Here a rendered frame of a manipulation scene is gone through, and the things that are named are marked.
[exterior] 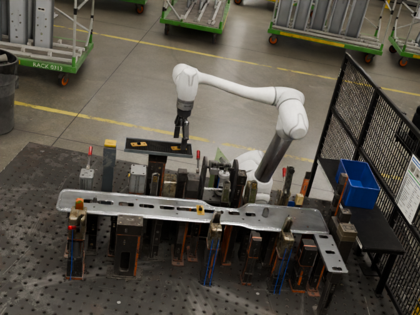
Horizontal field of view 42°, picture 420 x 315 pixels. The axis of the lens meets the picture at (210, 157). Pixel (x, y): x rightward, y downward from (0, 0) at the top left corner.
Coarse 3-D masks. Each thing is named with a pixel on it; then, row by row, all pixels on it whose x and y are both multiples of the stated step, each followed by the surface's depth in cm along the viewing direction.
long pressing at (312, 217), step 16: (64, 192) 271; (80, 192) 274; (96, 192) 276; (112, 192) 278; (64, 208) 260; (96, 208) 264; (112, 208) 266; (128, 208) 268; (144, 208) 271; (176, 208) 275; (192, 208) 278; (208, 208) 279; (224, 208) 281; (240, 208) 283; (256, 208) 286; (272, 208) 289; (288, 208) 291; (304, 208) 293; (224, 224) 271; (240, 224) 272; (256, 224) 273; (272, 224) 276; (304, 224) 280; (320, 224) 282
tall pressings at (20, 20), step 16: (0, 0) 625; (16, 0) 619; (32, 0) 647; (48, 0) 618; (0, 16) 633; (16, 16) 628; (32, 16) 656; (48, 16) 627; (0, 32) 641; (16, 32) 636; (32, 32) 664; (48, 32) 635
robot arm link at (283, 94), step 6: (276, 90) 289; (282, 90) 290; (288, 90) 291; (294, 90) 293; (276, 96) 289; (282, 96) 288; (288, 96) 287; (294, 96) 288; (300, 96) 292; (276, 102) 290
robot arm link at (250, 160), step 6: (240, 156) 339; (246, 156) 336; (252, 156) 333; (258, 156) 333; (240, 162) 336; (246, 162) 333; (252, 162) 332; (258, 162) 332; (240, 168) 334; (246, 168) 331; (252, 168) 330
